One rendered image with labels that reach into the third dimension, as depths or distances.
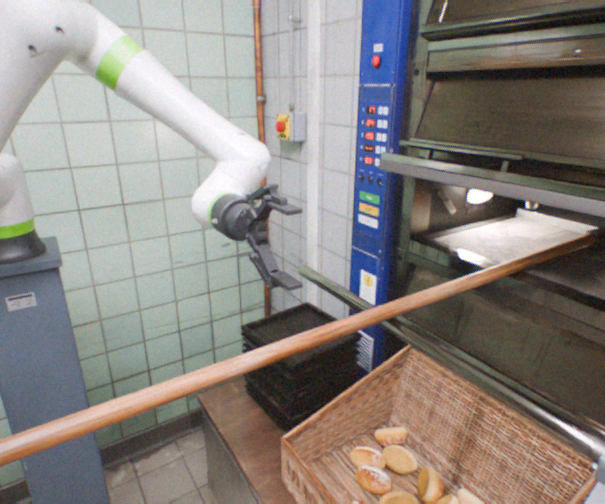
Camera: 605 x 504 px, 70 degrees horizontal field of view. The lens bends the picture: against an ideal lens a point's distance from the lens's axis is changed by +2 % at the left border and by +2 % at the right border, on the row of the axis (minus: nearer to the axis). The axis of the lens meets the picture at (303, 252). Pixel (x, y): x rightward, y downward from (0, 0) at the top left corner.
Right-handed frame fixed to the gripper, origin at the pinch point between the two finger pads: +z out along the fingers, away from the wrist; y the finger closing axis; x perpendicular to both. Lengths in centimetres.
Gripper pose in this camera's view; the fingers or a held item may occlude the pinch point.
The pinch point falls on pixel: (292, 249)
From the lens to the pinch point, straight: 73.3
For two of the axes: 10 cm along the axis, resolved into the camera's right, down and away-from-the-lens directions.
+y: 0.0, 9.3, 3.6
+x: -8.4, 2.0, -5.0
